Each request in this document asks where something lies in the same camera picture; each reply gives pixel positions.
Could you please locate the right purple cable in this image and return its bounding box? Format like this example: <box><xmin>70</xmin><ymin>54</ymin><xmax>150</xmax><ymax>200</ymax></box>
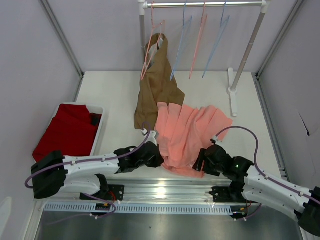
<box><xmin>212</xmin><ymin>126</ymin><xmax>320</xmax><ymax>206</ymax></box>

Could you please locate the pink wire hanger middle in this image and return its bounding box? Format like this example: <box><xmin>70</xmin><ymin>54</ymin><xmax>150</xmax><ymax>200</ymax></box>
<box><xmin>188</xmin><ymin>0</ymin><xmax>208</xmax><ymax>80</ymax></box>

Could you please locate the pink hanger holding brown skirt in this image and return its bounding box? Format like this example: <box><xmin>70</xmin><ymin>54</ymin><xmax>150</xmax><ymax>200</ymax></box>
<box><xmin>140</xmin><ymin>1</ymin><xmax>165</xmax><ymax>81</ymax></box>

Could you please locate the slotted cable duct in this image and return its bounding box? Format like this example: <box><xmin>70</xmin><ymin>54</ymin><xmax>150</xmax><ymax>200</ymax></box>
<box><xmin>44</xmin><ymin>202</ymin><xmax>233</xmax><ymax>216</ymax></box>

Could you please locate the pink pleated skirt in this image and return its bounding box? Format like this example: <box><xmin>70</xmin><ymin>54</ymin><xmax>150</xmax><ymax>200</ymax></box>
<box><xmin>155</xmin><ymin>102</ymin><xmax>233</xmax><ymax>178</ymax></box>

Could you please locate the blue wire hanger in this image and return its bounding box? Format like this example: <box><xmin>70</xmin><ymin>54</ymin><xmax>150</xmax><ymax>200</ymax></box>
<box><xmin>202</xmin><ymin>0</ymin><xmax>230</xmax><ymax>78</ymax></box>
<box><xmin>170</xmin><ymin>0</ymin><xmax>193</xmax><ymax>81</ymax></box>

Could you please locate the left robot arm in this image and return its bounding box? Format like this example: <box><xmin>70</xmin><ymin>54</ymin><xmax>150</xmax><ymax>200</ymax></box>
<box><xmin>31</xmin><ymin>141</ymin><xmax>164</xmax><ymax>200</ymax></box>

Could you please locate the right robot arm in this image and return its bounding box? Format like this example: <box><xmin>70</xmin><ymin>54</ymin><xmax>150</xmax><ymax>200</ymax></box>
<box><xmin>193</xmin><ymin>145</ymin><xmax>320</xmax><ymax>237</ymax></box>

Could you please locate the brown skirt on hanger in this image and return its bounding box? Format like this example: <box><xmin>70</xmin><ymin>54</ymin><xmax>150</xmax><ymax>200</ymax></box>
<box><xmin>134</xmin><ymin>35</ymin><xmax>185</xmax><ymax>129</ymax></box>

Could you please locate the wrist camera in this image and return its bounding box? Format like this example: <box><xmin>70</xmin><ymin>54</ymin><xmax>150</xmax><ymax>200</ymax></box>
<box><xmin>210</xmin><ymin>135</ymin><xmax>222</xmax><ymax>145</ymax></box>
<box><xmin>142</xmin><ymin>129</ymin><xmax>159</xmax><ymax>146</ymax></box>

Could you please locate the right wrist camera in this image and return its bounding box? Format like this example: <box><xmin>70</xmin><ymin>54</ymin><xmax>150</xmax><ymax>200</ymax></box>
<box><xmin>210</xmin><ymin>135</ymin><xmax>222</xmax><ymax>145</ymax></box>

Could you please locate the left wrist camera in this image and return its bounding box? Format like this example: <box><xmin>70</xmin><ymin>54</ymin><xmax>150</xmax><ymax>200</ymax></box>
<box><xmin>142</xmin><ymin>129</ymin><xmax>159</xmax><ymax>146</ymax></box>

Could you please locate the white metal clothes rack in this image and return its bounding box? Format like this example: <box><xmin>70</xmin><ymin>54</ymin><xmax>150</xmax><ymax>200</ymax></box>
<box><xmin>137</xmin><ymin>0</ymin><xmax>271</xmax><ymax>117</ymax></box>

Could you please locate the red garment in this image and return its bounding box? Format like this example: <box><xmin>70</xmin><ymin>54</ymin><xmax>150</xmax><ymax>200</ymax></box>
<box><xmin>32</xmin><ymin>104</ymin><xmax>102</xmax><ymax>162</ymax></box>

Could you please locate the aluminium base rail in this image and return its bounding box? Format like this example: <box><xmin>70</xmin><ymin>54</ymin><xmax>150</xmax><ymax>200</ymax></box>
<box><xmin>107</xmin><ymin>178</ymin><xmax>231</xmax><ymax>205</ymax></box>

